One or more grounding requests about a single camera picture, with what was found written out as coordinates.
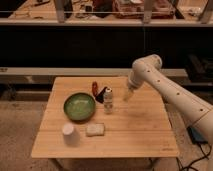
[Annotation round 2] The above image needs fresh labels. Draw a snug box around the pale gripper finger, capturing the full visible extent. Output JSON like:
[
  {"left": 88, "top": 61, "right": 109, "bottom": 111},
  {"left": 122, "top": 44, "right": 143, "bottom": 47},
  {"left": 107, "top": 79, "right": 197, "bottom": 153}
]
[{"left": 123, "top": 88, "right": 134, "bottom": 102}]

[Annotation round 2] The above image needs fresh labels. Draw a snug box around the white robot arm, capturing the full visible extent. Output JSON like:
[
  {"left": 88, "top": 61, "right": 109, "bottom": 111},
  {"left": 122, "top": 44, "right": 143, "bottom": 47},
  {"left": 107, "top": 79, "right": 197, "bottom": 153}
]
[{"left": 126, "top": 54, "right": 213, "bottom": 144}]

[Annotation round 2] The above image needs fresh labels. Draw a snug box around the clear plastic bottle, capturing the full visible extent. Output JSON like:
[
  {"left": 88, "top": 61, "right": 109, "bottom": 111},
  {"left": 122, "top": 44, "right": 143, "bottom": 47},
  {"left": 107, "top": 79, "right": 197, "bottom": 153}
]
[{"left": 103, "top": 88, "right": 113, "bottom": 114}]

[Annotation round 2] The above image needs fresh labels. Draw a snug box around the black packet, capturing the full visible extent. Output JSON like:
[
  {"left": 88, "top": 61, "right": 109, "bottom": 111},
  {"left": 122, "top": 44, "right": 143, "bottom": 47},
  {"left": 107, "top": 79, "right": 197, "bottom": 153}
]
[{"left": 95, "top": 88, "right": 106, "bottom": 103}]

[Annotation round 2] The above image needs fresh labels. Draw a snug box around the red object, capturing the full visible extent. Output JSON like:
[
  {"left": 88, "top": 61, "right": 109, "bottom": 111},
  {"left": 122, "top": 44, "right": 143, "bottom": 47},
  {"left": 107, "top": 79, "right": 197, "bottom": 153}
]
[{"left": 92, "top": 82, "right": 98, "bottom": 96}]

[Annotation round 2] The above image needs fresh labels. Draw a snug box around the beige sponge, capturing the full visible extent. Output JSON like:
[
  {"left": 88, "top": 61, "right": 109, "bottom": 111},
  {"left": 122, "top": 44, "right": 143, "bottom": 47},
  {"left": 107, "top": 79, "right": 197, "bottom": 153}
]
[{"left": 86, "top": 123, "right": 105, "bottom": 137}]

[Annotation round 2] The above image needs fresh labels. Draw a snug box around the wooden table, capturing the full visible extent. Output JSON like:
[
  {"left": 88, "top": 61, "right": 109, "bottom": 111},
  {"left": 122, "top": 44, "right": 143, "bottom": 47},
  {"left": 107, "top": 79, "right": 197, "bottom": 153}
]
[{"left": 31, "top": 77, "right": 179, "bottom": 159}]

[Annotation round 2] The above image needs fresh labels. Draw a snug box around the green bowl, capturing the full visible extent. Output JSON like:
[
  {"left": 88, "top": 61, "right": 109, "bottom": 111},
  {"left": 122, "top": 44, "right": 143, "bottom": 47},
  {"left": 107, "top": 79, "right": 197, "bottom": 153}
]
[{"left": 63, "top": 93, "right": 96, "bottom": 121}]

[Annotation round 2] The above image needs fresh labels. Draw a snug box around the white paper cup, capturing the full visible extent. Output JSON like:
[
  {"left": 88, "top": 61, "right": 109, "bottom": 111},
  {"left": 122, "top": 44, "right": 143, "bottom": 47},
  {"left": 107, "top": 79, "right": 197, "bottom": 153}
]
[{"left": 62, "top": 123, "right": 80, "bottom": 146}]

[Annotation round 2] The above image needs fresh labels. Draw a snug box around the black box on floor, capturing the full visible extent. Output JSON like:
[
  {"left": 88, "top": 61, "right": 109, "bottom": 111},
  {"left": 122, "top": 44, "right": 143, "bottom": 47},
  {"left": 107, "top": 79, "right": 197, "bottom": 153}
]
[{"left": 187, "top": 126, "right": 207, "bottom": 144}]

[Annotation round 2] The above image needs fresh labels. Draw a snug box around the cluttered back shelf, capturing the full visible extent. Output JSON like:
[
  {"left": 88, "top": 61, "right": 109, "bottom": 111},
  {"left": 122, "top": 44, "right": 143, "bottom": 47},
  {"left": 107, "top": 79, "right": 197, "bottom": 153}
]
[{"left": 0, "top": 0, "right": 213, "bottom": 27}]

